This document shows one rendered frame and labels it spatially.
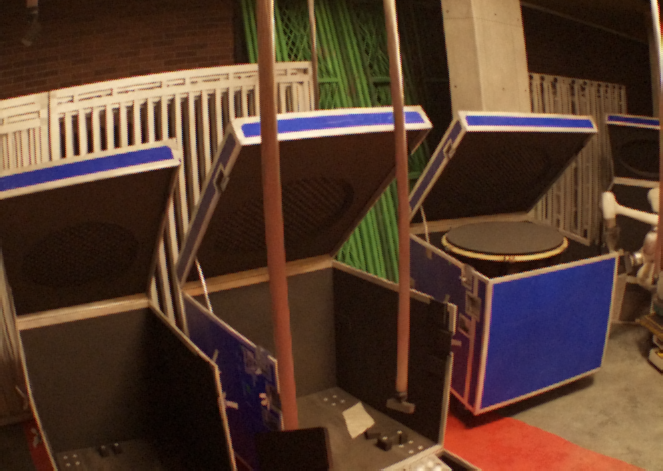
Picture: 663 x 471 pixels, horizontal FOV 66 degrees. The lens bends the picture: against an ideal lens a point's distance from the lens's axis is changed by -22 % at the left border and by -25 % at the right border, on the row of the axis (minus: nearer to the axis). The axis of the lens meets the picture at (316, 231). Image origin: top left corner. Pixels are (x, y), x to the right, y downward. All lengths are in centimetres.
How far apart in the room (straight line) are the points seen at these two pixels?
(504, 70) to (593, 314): 201
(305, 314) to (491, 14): 258
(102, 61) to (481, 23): 300
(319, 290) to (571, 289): 146
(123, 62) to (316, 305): 265
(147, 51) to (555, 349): 386
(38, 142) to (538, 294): 302
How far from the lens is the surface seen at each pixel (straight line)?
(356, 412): 347
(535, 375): 356
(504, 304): 320
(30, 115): 376
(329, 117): 245
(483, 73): 444
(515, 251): 352
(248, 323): 334
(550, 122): 353
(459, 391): 358
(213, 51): 542
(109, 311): 302
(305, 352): 357
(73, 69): 497
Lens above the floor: 192
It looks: 13 degrees down
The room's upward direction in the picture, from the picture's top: 3 degrees counter-clockwise
